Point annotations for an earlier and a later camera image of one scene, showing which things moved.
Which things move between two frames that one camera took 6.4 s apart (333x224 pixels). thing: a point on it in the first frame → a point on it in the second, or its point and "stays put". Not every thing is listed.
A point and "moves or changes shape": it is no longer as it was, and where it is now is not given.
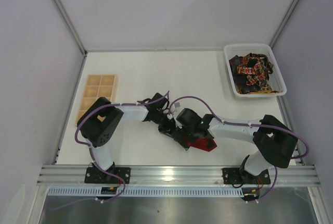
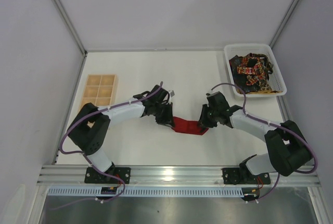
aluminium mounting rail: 178,174 stays put
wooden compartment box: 98,86 stays put
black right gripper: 186,135 → 208,117
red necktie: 203,144 moves or changes shape
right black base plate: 240,176 stays put
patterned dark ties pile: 250,74 stays put
